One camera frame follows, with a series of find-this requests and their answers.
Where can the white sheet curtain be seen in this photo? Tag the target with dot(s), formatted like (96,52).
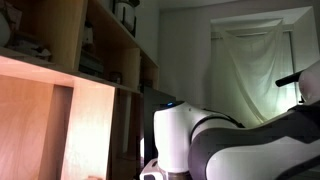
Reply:
(250,73)

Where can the dark book stack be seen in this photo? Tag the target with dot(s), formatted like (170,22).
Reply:
(90,66)

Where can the pile of papers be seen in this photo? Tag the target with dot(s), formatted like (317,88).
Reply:
(30,48)

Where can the small white figurine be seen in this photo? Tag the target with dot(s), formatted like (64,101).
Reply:
(87,36)

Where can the white pot in black stand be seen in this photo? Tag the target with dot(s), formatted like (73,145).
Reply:
(125,15)

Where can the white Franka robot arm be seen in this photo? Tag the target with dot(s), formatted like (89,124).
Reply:
(173,140)

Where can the small dark jar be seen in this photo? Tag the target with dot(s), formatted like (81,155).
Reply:
(115,77)

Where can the wooden shelf unit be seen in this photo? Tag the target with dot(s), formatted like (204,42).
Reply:
(60,33)

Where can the black computer monitor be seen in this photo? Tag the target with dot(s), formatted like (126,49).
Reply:
(149,133)

